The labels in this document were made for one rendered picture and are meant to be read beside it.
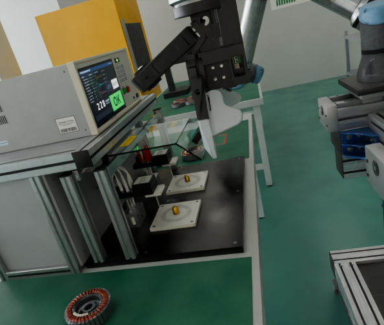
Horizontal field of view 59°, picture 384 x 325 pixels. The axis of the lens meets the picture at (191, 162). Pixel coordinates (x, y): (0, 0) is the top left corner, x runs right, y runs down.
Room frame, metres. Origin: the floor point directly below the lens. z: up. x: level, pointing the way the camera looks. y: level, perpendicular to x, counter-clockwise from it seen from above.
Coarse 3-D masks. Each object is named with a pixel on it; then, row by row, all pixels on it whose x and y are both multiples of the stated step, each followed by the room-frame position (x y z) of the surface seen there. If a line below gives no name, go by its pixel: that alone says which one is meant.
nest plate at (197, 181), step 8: (176, 176) 1.31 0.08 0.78; (184, 176) 1.29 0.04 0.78; (192, 176) 1.27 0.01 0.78; (200, 176) 1.25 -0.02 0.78; (176, 184) 1.23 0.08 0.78; (184, 184) 1.21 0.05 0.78; (192, 184) 1.19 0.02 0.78; (200, 184) 1.17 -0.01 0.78; (168, 192) 1.18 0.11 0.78; (176, 192) 1.17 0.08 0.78; (184, 192) 1.16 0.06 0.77
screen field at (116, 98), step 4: (116, 92) 1.16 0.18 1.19; (120, 92) 1.19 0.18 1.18; (112, 96) 1.12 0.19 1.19; (116, 96) 1.15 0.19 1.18; (120, 96) 1.18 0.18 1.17; (112, 100) 1.11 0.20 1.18; (116, 100) 1.14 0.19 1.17; (120, 100) 1.17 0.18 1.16; (112, 104) 1.10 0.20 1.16; (116, 104) 1.13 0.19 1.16; (120, 104) 1.16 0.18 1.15; (116, 108) 1.12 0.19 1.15
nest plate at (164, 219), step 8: (200, 200) 1.05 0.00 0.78; (160, 208) 1.06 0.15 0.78; (168, 208) 1.05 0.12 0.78; (184, 208) 1.02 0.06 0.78; (192, 208) 1.00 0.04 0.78; (160, 216) 1.01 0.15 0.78; (168, 216) 0.99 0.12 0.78; (176, 216) 0.98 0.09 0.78; (184, 216) 0.97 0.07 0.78; (192, 216) 0.95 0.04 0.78; (152, 224) 0.96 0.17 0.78; (160, 224) 0.95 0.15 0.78; (168, 224) 0.94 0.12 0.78; (176, 224) 0.93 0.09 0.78; (184, 224) 0.92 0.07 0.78; (192, 224) 0.91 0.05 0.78
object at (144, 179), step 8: (144, 176) 1.04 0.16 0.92; (152, 176) 1.03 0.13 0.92; (136, 184) 0.99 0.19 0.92; (144, 184) 0.98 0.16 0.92; (152, 184) 1.00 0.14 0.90; (120, 192) 1.02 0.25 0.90; (128, 192) 1.00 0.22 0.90; (136, 192) 0.99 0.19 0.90; (144, 192) 0.98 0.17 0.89; (152, 192) 0.98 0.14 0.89; (160, 192) 0.98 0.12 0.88; (128, 200) 1.03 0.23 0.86; (128, 208) 1.01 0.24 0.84
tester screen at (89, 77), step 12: (84, 72) 0.99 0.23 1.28; (96, 72) 1.06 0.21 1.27; (108, 72) 1.15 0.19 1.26; (84, 84) 0.97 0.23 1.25; (96, 84) 1.04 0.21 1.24; (96, 96) 1.01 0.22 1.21; (108, 96) 1.09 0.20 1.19; (96, 108) 0.99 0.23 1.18; (120, 108) 1.15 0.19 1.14; (96, 120) 0.97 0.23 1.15
